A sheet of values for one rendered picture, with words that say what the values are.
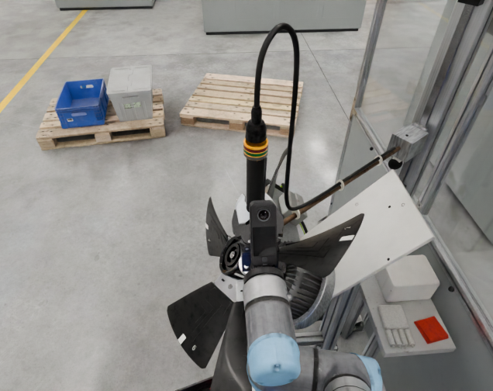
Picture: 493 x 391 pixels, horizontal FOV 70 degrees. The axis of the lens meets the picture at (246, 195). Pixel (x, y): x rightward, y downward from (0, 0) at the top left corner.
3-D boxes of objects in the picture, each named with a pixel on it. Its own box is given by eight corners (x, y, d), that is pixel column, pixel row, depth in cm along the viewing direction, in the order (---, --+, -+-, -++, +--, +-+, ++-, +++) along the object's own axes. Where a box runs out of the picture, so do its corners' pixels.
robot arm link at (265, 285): (243, 296, 55) (295, 293, 55) (242, 271, 58) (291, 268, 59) (244, 319, 60) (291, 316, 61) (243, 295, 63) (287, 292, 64)
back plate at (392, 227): (243, 252, 147) (241, 251, 147) (378, 143, 113) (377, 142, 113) (255, 390, 109) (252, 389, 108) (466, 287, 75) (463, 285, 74)
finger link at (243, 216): (230, 212, 78) (239, 243, 71) (229, 192, 74) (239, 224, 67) (243, 209, 78) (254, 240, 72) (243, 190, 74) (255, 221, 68)
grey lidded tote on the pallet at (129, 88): (156, 92, 396) (151, 64, 374) (157, 119, 353) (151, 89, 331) (118, 96, 390) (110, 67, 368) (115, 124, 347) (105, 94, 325)
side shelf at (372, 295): (408, 263, 143) (411, 258, 141) (453, 352, 117) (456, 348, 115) (350, 267, 142) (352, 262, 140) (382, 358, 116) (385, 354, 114)
